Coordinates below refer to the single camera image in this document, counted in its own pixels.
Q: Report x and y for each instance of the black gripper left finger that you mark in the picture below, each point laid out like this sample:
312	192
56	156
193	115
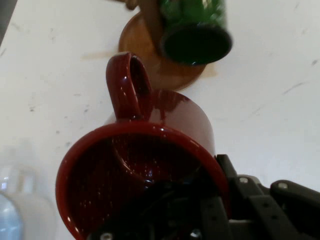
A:
212	220

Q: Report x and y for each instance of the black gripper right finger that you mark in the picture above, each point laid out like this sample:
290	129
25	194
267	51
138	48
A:
262	212

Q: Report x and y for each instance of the dark red ceramic mug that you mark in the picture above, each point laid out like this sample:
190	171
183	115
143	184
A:
175	112

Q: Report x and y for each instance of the dark green cup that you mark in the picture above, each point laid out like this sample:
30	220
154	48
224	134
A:
195	47

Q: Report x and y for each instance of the round wooden coaster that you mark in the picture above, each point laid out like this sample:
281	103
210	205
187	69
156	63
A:
137	37

